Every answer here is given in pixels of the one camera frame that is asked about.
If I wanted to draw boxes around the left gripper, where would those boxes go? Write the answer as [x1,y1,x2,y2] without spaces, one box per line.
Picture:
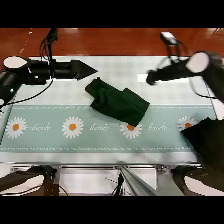
[50,59,82,81]

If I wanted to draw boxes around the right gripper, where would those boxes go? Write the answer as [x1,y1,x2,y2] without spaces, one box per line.
[145,61,190,86]

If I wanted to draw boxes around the dark green T-shirt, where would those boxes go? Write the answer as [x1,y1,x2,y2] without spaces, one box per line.
[84,76,151,128]

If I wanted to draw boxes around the black garment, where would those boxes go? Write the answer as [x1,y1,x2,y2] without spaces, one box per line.
[180,116,224,173]

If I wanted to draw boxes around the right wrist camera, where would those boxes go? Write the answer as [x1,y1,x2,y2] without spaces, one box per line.
[159,31,184,64]

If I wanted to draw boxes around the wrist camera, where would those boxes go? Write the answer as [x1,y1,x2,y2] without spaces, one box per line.
[159,31,184,64]
[39,28,60,63]

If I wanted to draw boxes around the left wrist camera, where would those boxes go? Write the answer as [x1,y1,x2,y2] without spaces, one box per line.
[39,28,60,63]

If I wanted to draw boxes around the silver frame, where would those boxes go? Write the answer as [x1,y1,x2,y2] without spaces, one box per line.
[9,162,205,197]

